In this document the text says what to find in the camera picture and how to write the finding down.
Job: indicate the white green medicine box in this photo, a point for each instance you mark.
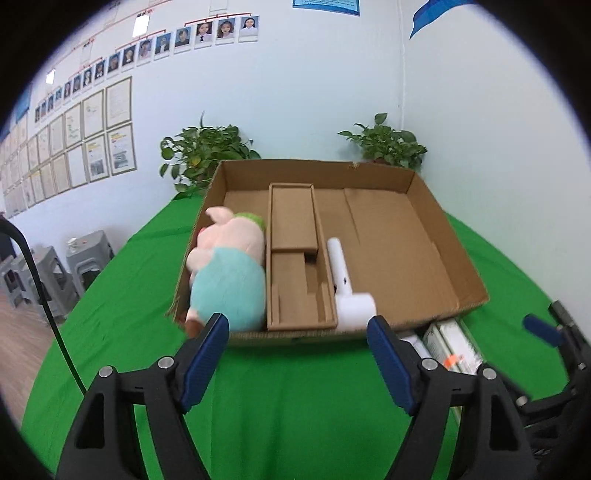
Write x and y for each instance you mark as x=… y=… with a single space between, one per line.
x=461 y=346

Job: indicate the white handheld fan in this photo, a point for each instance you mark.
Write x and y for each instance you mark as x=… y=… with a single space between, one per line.
x=353 y=309

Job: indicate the wall of framed certificates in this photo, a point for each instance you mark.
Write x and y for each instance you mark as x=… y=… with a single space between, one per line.
x=97 y=138

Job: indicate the potted plant in brown pot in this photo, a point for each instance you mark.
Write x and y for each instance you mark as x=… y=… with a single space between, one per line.
x=388 y=143

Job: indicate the pink pig plush toy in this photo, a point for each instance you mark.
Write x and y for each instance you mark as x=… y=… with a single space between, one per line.
x=231 y=277

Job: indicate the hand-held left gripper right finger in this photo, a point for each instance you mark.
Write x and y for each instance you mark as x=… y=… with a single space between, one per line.
x=392 y=364

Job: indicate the row of portrait photos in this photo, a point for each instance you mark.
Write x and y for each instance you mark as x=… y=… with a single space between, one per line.
x=184 y=37

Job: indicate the blue wall banner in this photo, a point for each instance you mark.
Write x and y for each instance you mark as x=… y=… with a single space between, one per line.
x=434 y=14

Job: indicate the grey plastic stool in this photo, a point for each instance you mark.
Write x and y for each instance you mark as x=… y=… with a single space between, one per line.
x=53 y=277
x=14 y=281
x=90 y=258

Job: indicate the large cardboard box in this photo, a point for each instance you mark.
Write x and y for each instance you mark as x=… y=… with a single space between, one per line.
x=392 y=240

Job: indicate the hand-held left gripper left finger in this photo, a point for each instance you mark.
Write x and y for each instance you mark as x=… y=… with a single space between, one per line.
x=203 y=360

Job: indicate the cardboard insert tray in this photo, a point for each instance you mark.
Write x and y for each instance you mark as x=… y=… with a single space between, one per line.
x=293 y=221

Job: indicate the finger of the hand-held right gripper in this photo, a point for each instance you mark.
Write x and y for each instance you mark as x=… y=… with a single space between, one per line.
x=542 y=330

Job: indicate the bushy potted plant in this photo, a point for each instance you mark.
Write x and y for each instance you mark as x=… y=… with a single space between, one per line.
x=207 y=147

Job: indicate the blue wall poster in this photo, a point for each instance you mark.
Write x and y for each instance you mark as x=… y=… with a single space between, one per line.
x=328 y=5

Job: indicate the green tablecloth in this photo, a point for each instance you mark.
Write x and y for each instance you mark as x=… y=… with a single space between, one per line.
x=277 y=406

